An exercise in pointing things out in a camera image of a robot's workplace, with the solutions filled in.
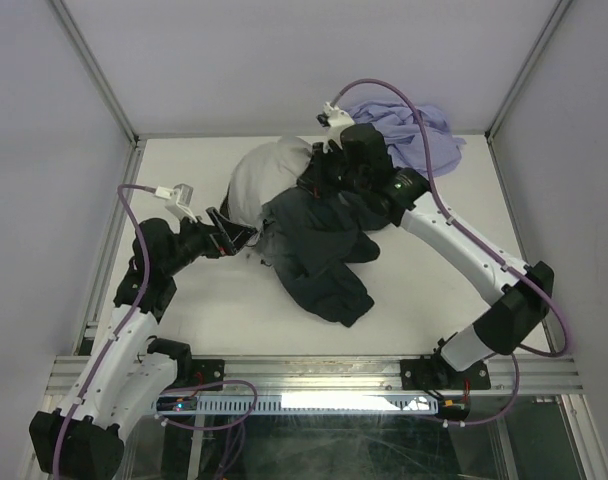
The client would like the right aluminium corner post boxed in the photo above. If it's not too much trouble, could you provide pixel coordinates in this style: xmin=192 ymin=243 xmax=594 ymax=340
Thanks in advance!
xmin=485 ymin=0 xmax=575 ymax=144

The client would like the dark green grey jacket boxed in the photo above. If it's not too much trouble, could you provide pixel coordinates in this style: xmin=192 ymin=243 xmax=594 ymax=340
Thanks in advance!
xmin=221 ymin=137 xmax=389 ymax=327

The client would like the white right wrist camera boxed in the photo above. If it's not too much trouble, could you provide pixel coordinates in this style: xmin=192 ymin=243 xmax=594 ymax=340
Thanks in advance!
xmin=317 ymin=102 xmax=355 ymax=148

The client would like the aluminium corner post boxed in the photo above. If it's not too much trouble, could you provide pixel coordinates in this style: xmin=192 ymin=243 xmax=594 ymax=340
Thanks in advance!
xmin=485 ymin=0 xmax=575 ymax=144
xmin=47 ymin=0 xmax=139 ymax=146

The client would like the purple cable under duct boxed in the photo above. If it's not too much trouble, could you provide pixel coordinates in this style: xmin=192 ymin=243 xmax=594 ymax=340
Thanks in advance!
xmin=153 ymin=380 xmax=261 ymax=480

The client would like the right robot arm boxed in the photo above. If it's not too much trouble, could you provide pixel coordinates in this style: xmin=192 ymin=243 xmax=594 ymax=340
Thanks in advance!
xmin=298 ymin=124 xmax=554 ymax=390

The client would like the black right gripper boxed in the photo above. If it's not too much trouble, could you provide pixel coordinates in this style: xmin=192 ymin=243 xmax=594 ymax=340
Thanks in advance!
xmin=299 ymin=139 xmax=370 ymax=197

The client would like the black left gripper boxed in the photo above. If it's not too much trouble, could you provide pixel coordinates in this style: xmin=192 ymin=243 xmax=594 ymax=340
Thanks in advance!
xmin=162 ymin=206 xmax=256 ymax=276

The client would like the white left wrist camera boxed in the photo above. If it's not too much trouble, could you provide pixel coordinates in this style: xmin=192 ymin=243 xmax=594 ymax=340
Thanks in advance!
xmin=153 ymin=184 xmax=200 ymax=223

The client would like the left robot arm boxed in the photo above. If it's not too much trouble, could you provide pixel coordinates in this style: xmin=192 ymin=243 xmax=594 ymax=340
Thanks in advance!
xmin=29 ymin=208 xmax=257 ymax=479

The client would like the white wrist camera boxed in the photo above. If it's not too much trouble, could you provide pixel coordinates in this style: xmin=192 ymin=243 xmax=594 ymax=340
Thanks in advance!
xmin=153 ymin=184 xmax=200 ymax=223
xmin=317 ymin=102 xmax=355 ymax=148

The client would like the slotted grey cable duct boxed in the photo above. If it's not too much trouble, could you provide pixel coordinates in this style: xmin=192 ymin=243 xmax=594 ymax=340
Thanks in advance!
xmin=156 ymin=392 xmax=439 ymax=415

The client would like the crumpled lavender cloth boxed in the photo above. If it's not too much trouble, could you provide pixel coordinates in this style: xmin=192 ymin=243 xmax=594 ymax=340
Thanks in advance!
xmin=344 ymin=100 xmax=466 ymax=177

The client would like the left aluminium corner post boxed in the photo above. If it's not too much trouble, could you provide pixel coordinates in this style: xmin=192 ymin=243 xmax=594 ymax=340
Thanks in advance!
xmin=47 ymin=0 xmax=139 ymax=146

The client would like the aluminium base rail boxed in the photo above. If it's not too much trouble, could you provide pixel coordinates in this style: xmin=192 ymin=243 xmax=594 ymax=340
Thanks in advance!
xmin=46 ymin=352 xmax=583 ymax=399

